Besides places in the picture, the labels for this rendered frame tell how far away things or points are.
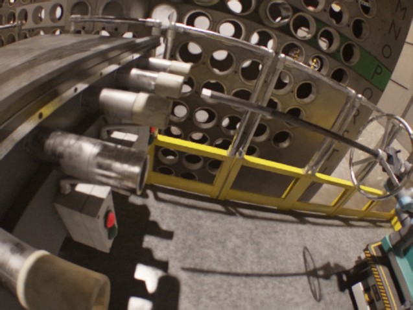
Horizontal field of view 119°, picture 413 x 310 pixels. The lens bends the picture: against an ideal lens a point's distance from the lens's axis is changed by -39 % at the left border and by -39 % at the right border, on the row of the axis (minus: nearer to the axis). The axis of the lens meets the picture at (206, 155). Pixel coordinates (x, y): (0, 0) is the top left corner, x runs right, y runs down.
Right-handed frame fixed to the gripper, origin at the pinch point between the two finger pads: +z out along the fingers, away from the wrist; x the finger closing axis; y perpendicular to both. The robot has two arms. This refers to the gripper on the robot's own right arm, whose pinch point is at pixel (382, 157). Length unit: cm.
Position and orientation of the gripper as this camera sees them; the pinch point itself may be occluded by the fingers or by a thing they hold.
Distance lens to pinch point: 99.7
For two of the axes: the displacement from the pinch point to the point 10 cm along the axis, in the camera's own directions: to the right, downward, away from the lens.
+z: -9.7, -2.2, -1.2
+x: -1.8, 9.4, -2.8
